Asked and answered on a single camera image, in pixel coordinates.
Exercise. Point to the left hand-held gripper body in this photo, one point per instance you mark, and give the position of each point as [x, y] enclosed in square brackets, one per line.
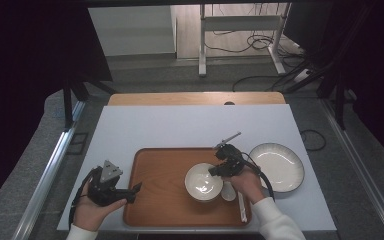
[110, 172]

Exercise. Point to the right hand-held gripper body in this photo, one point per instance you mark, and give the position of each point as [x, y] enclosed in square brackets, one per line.
[231, 158]

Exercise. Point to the white bowl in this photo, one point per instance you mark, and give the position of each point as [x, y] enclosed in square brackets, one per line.
[200, 183]

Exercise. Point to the brown wooden tray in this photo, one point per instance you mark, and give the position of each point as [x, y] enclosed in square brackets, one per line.
[160, 186]

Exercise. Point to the white spoon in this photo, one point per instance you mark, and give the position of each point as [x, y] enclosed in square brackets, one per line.
[228, 193]

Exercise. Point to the white plate with dark rim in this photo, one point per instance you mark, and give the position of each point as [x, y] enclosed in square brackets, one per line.
[280, 166]

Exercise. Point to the person's right hand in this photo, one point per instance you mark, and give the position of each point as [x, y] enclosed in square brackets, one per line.
[250, 185]

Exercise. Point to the person's left hand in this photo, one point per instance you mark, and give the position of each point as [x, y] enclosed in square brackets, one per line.
[88, 212]

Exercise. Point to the white table cover sheet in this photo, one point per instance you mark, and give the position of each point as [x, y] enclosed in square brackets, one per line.
[180, 126]

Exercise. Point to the black metal stand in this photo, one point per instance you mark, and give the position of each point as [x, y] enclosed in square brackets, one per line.
[68, 103]
[340, 100]

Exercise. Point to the white power strip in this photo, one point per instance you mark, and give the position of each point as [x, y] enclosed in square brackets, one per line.
[301, 75]

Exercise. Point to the black curtain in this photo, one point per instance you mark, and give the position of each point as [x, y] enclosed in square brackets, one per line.
[376, 60]
[23, 66]

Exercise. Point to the white panel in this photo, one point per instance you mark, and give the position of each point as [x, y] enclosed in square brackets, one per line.
[133, 30]

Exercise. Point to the black square floor frame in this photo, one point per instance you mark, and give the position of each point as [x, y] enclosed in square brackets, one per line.
[69, 143]

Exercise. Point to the aluminium rail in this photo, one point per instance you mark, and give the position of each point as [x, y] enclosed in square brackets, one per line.
[50, 170]
[363, 166]

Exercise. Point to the white metal desk frame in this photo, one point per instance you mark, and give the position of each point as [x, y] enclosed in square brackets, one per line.
[243, 22]

